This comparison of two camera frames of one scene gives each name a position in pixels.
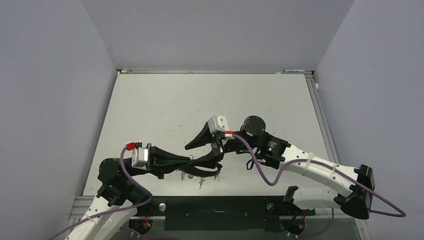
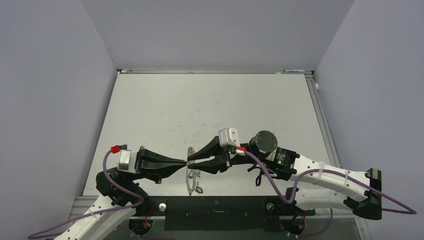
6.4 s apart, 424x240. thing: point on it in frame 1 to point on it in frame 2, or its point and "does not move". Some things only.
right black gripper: (204, 137) to (213, 149)
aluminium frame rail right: (311, 81) does not move
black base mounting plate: (219, 213) does not move
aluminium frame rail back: (194, 71) does not move
